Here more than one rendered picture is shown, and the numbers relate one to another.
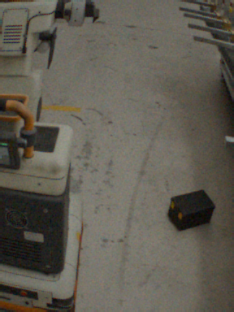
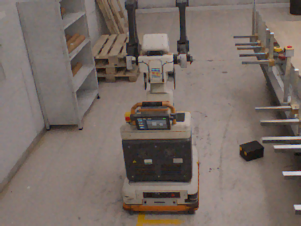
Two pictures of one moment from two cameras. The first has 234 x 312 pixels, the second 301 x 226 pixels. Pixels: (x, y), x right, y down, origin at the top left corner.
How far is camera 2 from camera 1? 1.20 m
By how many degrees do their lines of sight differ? 11
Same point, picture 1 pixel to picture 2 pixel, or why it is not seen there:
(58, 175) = (187, 130)
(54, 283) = (188, 185)
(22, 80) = (164, 94)
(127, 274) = (224, 183)
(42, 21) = (168, 66)
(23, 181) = (173, 134)
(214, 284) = (272, 188)
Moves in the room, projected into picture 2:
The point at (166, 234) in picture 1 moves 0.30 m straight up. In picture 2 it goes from (240, 163) to (241, 137)
